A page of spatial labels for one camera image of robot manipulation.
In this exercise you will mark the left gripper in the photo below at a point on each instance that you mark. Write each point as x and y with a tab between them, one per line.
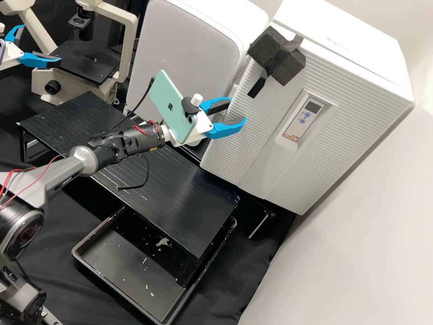
11	54

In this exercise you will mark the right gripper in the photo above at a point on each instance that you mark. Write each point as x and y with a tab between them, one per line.
204	127

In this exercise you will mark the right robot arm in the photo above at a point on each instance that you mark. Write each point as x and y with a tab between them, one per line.
81	159

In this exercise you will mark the incubator door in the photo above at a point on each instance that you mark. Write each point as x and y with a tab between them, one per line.
257	142

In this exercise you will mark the white incubator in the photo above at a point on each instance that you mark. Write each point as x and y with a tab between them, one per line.
338	34

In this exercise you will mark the black platform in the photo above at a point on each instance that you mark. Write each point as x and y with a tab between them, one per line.
176	196
67	115

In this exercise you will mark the cream microscope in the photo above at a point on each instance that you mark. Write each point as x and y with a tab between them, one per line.
125	30

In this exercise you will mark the black tray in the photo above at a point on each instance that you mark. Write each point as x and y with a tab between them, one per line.
128	271

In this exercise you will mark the right wrist camera phone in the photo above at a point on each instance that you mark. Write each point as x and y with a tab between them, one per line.
169	98

